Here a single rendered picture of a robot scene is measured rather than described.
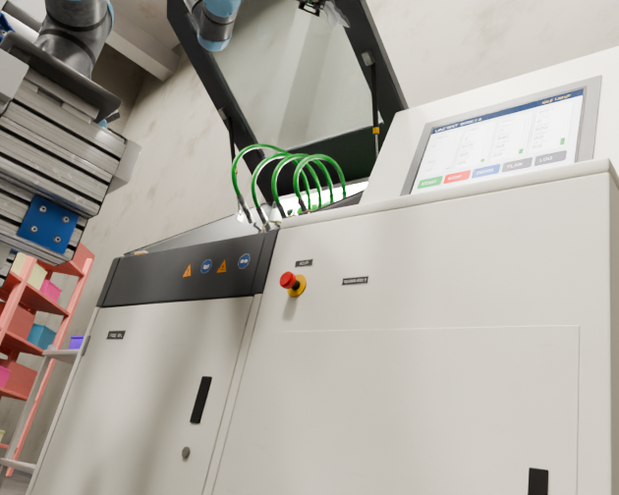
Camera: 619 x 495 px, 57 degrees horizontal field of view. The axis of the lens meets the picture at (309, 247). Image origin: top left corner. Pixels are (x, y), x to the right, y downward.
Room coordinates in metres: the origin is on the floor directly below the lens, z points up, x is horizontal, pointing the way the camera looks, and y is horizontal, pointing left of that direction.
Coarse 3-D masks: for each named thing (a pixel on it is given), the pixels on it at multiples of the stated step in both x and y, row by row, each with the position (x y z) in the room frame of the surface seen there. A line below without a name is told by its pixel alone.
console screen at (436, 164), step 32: (544, 96) 1.11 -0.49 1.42; (576, 96) 1.05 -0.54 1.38; (448, 128) 1.29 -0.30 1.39; (480, 128) 1.21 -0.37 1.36; (512, 128) 1.14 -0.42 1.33; (544, 128) 1.08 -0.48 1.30; (576, 128) 1.03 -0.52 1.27; (416, 160) 1.32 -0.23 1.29; (448, 160) 1.24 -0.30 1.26; (480, 160) 1.17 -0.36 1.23; (512, 160) 1.11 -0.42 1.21; (544, 160) 1.05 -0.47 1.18; (576, 160) 1.00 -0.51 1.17; (416, 192) 1.27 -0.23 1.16
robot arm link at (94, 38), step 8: (112, 8) 0.97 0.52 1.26; (48, 16) 0.91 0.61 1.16; (104, 16) 0.92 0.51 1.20; (112, 16) 0.97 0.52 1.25; (48, 24) 0.93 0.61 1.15; (56, 24) 0.92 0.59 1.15; (64, 24) 0.91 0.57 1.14; (96, 24) 0.92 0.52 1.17; (104, 24) 0.95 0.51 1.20; (112, 24) 0.99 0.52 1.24; (72, 32) 0.93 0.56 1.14; (80, 32) 0.93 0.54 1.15; (88, 32) 0.94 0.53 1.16; (96, 32) 0.95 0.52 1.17; (104, 32) 0.97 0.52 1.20; (88, 40) 0.95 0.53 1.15; (96, 40) 0.97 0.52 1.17; (104, 40) 0.99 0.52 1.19; (96, 48) 0.98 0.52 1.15; (96, 56) 0.99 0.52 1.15
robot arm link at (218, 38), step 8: (184, 0) 1.02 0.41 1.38; (192, 0) 1.00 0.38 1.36; (200, 0) 0.99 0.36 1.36; (192, 8) 1.01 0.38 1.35; (200, 8) 1.00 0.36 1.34; (200, 16) 1.01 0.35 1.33; (200, 24) 1.02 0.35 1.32; (208, 24) 1.00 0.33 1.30; (216, 24) 0.99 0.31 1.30; (224, 24) 0.99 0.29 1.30; (232, 24) 1.00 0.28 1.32; (200, 32) 1.04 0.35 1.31; (208, 32) 1.02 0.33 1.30; (216, 32) 1.02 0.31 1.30; (224, 32) 1.02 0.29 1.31; (200, 40) 1.06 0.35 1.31; (208, 40) 1.04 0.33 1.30; (216, 40) 1.04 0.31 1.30; (224, 40) 1.05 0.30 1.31; (208, 48) 1.07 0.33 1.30; (216, 48) 1.07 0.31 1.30
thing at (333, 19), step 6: (330, 0) 0.99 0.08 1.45; (324, 6) 1.00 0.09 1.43; (330, 6) 1.00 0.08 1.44; (330, 12) 1.01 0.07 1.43; (336, 12) 1.02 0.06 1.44; (330, 18) 1.02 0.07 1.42; (336, 18) 1.03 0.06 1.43; (342, 18) 1.03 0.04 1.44; (330, 24) 1.02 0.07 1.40; (336, 24) 1.03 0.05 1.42; (342, 24) 1.05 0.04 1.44; (348, 24) 1.04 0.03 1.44
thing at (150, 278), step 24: (240, 240) 1.30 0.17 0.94; (120, 264) 1.66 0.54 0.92; (144, 264) 1.56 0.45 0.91; (168, 264) 1.48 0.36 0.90; (216, 264) 1.34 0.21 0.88; (120, 288) 1.62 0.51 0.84; (144, 288) 1.53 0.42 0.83; (168, 288) 1.46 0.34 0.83; (192, 288) 1.39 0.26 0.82; (216, 288) 1.32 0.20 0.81; (240, 288) 1.26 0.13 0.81
